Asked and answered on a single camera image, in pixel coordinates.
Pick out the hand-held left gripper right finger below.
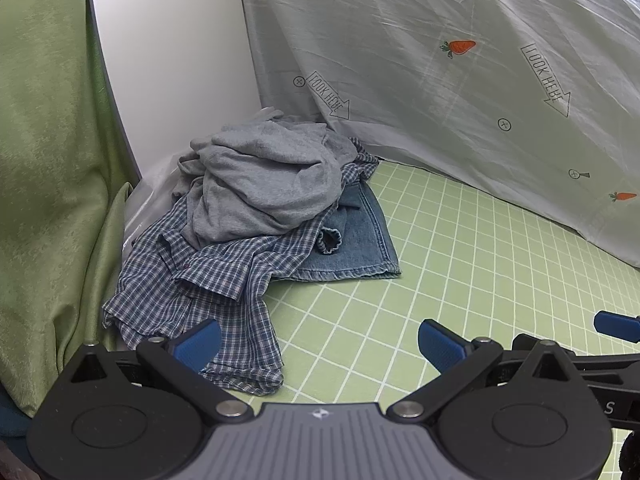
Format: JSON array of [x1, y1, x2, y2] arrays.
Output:
[[385, 319, 578, 421]]

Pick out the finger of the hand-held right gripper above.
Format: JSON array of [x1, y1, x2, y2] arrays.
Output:
[[593, 310, 640, 345], [570, 354, 640, 378]]

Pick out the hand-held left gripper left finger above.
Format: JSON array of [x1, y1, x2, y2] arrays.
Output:
[[67, 319, 253, 421]]

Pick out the grey zip hoodie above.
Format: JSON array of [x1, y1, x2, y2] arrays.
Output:
[[172, 106, 361, 251]]

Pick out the blue plaid shirt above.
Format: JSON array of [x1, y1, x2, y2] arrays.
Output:
[[102, 135, 381, 396]]

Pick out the blue denim garment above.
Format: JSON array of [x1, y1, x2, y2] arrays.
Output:
[[272, 180, 402, 282]]

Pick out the clear plastic sheet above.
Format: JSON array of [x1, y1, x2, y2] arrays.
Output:
[[121, 157, 201, 261]]

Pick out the dark blue cloth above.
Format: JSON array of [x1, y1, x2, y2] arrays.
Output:
[[0, 390, 33, 438]]

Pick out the green curtain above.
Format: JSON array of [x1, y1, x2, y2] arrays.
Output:
[[0, 0, 143, 418]]

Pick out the white carrot printed sheet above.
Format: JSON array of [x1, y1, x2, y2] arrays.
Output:
[[235, 0, 640, 263]]

